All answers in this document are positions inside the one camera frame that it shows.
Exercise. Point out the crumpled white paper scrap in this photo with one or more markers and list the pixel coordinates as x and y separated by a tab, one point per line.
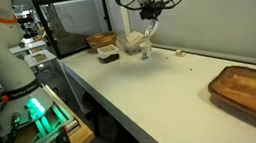
180	53

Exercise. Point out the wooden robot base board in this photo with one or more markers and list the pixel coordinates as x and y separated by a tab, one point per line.
62	115

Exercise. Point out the white background table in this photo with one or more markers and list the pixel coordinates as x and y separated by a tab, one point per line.
35	53

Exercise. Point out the white fabric lined basket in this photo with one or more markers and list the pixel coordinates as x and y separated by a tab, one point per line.
109	53

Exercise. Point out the large round wooden bowl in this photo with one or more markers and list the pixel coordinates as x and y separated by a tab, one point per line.
101	40

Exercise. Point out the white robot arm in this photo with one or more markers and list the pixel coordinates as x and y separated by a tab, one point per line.
25	99

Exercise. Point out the beige takeout container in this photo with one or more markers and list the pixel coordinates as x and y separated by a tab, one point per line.
133	37

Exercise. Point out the clear plastic bin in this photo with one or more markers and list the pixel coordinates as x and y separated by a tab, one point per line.
130	49

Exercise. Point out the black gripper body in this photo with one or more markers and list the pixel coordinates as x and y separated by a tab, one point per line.
152	11

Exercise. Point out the patterned paper cup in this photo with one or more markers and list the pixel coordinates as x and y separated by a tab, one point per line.
146	50

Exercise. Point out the black framed glass partition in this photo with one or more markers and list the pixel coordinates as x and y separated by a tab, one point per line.
68	23

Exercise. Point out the blue patterned paper bowl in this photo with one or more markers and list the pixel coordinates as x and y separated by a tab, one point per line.
151	28

